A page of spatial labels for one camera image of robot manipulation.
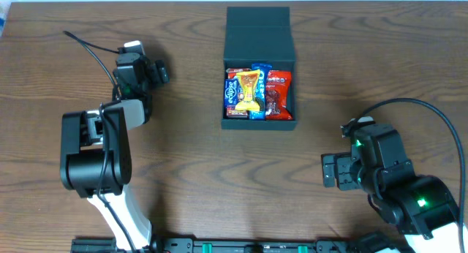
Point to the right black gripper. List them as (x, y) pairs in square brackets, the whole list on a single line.
[(330, 170)]

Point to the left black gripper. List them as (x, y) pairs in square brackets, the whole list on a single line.
[(161, 72)]

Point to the red hello panda box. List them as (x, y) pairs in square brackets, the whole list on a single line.
[(231, 112)]

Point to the blue eclipse mint box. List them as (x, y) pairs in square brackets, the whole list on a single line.
[(231, 89)]

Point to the yellow peanut butter snack packet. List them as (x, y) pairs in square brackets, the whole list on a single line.
[(248, 82)]

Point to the red hacks sweets bag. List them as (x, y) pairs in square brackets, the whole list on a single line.
[(276, 92)]

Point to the blue oreo cookie pack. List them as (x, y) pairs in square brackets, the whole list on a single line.
[(260, 90)]

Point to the dark green box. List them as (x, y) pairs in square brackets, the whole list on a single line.
[(260, 35)]

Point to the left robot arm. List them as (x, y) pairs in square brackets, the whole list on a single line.
[(95, 154)]

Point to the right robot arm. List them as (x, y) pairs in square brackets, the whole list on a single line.
[(420, 207)]

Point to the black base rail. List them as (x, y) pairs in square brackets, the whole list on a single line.
[(256, 246)]

